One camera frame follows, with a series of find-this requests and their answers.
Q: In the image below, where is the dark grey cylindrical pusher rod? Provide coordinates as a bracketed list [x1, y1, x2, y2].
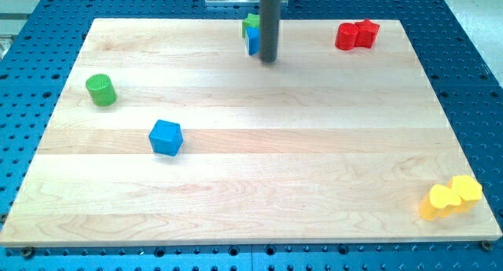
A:
[259, 0, 281, 63]

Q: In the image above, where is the green star block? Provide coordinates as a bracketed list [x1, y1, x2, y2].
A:
[241, 13, 260, 38]

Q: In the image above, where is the red star block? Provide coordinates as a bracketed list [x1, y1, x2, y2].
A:
[354, 19, 380, 49]

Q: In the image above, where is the blue triangular block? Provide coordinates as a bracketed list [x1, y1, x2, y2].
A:
[245, 27, 259, 56]

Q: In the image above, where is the red cylinder block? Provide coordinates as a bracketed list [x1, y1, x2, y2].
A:
[335, 23, 359, 50]

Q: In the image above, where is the light wooden board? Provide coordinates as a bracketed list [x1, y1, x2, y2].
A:
[1, 18, 501, 247]

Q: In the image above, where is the blue cube block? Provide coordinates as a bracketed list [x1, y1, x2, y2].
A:
[149, 119, 183, 156]

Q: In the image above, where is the green cylinder block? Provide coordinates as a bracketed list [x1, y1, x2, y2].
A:
[86, 74, 117, 107]

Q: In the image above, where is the yellow heart block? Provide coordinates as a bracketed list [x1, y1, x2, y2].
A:
[419, 184, 461, 221]

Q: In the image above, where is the yellow hexagon block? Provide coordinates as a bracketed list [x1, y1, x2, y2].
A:
[446, 175, 483, 213]

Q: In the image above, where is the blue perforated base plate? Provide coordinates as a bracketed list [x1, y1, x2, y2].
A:
[1, 0, 502, 270]

